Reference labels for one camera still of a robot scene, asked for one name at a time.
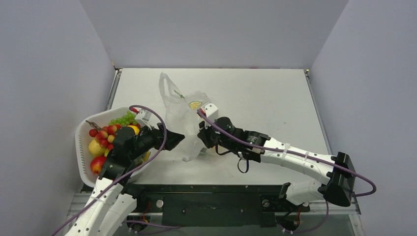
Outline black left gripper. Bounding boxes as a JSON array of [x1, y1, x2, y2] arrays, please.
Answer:
[[129, 121, 184, 160]]

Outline clear printed plastic bag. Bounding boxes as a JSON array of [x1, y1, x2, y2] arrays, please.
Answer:
[[159, 72, 210, 162]]

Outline red fake cherry bunch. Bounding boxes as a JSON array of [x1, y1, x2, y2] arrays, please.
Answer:
[[86, 121, 122, 156]]

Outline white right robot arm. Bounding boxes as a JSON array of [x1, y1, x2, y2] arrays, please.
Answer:
[[198, 117, 356, 210]]

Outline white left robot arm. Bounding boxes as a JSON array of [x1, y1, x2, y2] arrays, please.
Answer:
[[66, 123, 185, 236]]

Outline green fake grapes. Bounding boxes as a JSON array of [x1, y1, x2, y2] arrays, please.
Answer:
[[108, 111, 138, 126]]

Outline yellow fake lemon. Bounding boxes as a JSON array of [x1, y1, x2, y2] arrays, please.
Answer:
[[88, 140, 107, 158]]

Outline white plastic basket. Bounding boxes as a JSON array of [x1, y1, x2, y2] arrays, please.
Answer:
[[75, 106, 140, 187]]

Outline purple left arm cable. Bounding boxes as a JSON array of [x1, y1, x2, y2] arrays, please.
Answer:
[[50, 105, 168, 236]]

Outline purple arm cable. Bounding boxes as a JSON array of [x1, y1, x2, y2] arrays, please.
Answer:
[[197, 109, 377, 198], [50, 105, 168, 236]]

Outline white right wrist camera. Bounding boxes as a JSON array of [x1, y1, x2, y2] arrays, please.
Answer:
[[200, 102, 219, 122]]

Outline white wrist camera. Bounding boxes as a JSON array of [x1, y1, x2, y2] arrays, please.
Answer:
[[134, 109, 152, 129], [200, 102, 219, 122]]

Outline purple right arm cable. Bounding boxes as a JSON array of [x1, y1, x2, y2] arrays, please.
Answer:
[[197, 109, 377, 198]]

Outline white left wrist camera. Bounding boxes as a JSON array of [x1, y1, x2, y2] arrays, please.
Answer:
[[134, 109, 152, 129]]

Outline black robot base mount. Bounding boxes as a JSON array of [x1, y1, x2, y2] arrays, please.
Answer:
[[127, 184, 310, 227]]

